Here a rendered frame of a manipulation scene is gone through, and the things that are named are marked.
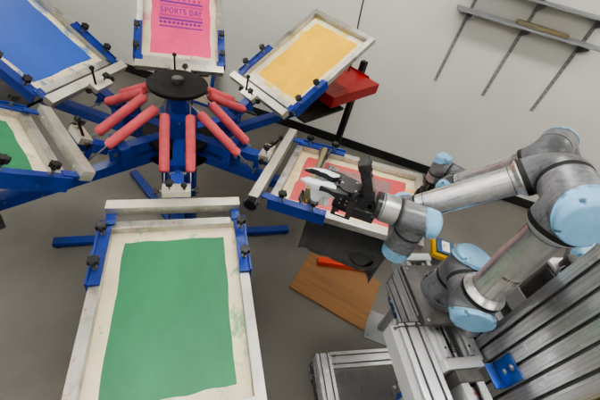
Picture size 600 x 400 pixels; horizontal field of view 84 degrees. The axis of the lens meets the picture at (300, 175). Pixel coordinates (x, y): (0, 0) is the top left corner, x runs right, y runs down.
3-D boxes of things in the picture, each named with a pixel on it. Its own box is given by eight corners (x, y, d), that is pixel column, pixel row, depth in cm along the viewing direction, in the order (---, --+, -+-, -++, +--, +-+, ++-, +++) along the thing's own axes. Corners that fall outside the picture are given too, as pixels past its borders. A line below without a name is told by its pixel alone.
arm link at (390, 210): (402, 208, 80) (401, 190, 87) (384, 202, 80) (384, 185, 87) (390, 231, 84) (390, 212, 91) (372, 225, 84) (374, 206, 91)
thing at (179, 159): (265, 131, 228) (268, 117, 220) (210, 207, 168) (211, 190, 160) (157, 95, 235) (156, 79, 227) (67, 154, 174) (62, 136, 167)
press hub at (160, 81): (218, 228, 274) (229, 75, 188) (193, 266, 244) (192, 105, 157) (173, 212, 278) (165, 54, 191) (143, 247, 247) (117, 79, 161)
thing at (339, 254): (370, 270, 201) (393, 233, 178) (368, 282, 194) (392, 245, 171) (298, 244, 205) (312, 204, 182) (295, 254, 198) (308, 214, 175)
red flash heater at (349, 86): (337, 71, 314) (340, 60, 307) (375, 95, 293) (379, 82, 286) (290, 82, 276) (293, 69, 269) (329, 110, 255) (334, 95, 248)
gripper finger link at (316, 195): (295, 200, 84) (330, 208, 85) (301, 180, 81) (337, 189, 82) (295, 193, 87) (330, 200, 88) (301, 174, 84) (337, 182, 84)
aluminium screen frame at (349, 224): (420, 179, 204) (422, 174, 202) (420, 251, 159) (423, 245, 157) (297, 146, 215) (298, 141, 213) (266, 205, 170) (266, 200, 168)
